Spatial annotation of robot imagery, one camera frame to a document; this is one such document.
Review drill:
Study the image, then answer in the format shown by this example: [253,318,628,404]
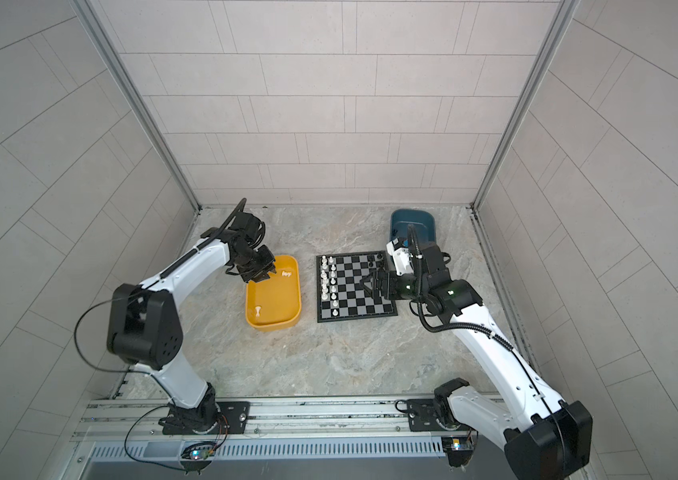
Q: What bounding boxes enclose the yellow plastic tray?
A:
[245,255,302,332]

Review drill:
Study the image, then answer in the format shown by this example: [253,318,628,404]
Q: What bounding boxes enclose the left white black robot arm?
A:
[106,199,275,435]

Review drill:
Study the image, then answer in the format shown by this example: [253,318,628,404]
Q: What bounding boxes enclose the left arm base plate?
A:
[158,401,251,435]

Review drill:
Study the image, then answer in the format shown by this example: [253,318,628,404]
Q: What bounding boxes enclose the left black cable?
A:
[73,293,196,472]

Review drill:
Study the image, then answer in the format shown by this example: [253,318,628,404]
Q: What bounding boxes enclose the aluminium mounting rail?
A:
[74,392,577,442]

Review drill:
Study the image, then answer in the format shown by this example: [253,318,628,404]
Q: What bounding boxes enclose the left green circuit board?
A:
[180,441,220,462]

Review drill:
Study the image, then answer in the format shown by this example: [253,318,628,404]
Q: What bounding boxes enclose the teal plastic bin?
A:
[390,209,437,246]

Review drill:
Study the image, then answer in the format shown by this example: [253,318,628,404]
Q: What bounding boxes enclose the right circuit board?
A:
[441,436,476,468]

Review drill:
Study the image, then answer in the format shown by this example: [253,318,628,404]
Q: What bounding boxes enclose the ventilation grille strip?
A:
[89,436,445,463]

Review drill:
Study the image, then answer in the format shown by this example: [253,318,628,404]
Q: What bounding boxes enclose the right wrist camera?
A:
[386,238,414,276]

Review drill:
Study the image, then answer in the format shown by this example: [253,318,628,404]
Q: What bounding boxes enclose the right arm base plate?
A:
[395,398,453,432]

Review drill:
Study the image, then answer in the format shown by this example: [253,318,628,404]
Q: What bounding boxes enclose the black white chessboard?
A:
[315,250,398,323]

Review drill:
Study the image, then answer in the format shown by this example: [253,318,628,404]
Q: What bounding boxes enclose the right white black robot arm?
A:
[368,233,593,479]

